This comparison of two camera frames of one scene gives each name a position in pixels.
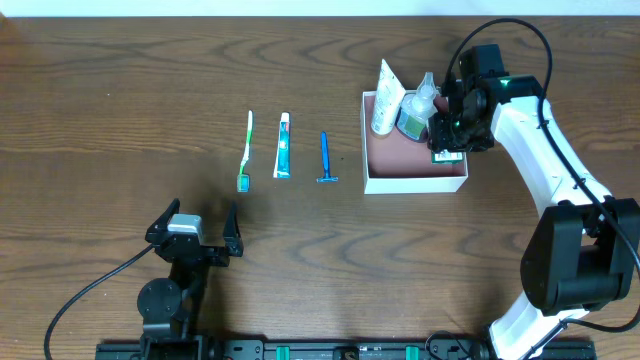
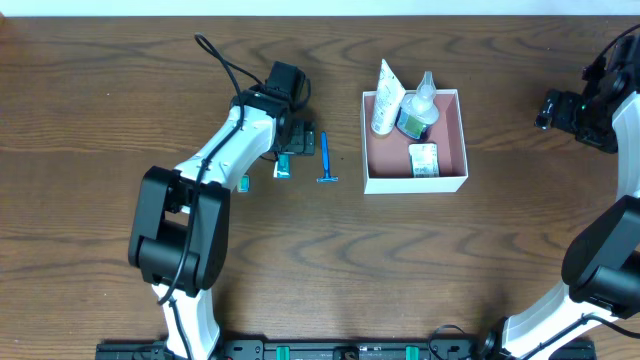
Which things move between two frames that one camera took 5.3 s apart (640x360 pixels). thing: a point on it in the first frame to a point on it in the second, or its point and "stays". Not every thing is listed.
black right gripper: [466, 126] to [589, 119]
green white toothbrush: [243, 179] stays
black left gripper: [195, 253] to [300, 138]
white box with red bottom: [394, 165] stays
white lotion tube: [389, 95] stays
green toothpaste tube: [282, 165] stays
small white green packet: [446, 158] to [424, 159]
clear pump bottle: [416, 109] stays
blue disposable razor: [327, 178] stays
